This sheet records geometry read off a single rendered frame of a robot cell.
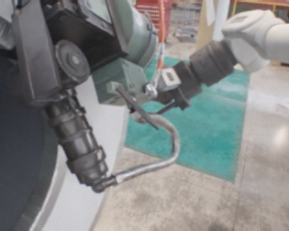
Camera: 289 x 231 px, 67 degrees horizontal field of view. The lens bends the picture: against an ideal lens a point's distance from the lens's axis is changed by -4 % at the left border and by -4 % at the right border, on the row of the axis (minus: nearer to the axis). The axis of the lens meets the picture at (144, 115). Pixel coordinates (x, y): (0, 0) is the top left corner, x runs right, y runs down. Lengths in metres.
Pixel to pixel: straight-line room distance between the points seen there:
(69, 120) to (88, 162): 0.07
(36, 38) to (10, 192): 0.48
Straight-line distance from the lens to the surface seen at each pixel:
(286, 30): 0.44
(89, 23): 0.34
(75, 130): 0.34
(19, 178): 0.68
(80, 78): 0.30
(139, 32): 0.42
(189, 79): 0.54
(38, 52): 0.28
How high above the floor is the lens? 1.04
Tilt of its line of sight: 29 degrees down
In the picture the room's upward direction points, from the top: 4 degrees clockwise
